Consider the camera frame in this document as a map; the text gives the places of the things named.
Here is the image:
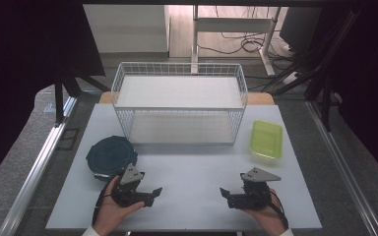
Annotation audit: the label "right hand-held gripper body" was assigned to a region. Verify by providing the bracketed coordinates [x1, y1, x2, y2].
[239, 166, 283, 210]

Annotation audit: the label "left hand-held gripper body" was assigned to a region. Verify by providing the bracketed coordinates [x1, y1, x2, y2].
[111, 162, 147, 208]

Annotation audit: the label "dark blue round container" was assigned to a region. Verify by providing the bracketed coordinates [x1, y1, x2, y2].
[85, 135, 139, 182]

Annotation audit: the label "green rectangular plastic container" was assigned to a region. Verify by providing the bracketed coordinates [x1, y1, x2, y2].
[249, 119, 284, 160]

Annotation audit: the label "white wire shelf rack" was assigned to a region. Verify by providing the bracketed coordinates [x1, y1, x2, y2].
[110, 61, 249, 147]

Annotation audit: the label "person's right hand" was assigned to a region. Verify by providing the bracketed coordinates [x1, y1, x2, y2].
[241, 188, 290, 236]

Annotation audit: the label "person's left hand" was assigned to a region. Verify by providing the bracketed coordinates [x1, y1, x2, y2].
[93, 175, 146, 236]

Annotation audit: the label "white table board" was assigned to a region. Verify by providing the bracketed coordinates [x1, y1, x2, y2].
[44, 103, 323, 231]

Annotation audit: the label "wooden table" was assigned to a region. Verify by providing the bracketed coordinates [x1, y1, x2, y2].
[97, 90, 276, 106]

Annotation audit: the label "black metal stand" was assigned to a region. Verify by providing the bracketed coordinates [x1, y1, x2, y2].
[262, 9, 363, 133]
[53, 63, 111, 128]

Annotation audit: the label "white power strip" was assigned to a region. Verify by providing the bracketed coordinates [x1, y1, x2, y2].
[281, 71, 300, 86]

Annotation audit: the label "white cabinet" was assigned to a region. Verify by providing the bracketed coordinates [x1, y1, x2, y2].
[83, 3, 171, 55]

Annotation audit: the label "black curtain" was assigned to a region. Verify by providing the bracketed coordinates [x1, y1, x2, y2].
[0, 0, 106, 192]
[321, 0, 378, 191]

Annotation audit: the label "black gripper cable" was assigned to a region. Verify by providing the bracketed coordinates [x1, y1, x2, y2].
[92, 181, 113, 227]
[269, 190, 290, 230]

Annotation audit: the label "aluminium rail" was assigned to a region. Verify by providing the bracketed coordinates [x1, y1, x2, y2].
[0, 95, 79, 236]
[305, 99, 378, 236]

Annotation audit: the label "black floor cables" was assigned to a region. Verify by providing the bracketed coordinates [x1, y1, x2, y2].
[196, 5, 298, 63]

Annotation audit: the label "white desk frame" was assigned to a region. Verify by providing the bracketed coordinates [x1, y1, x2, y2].
[190, 4, 283, 78]

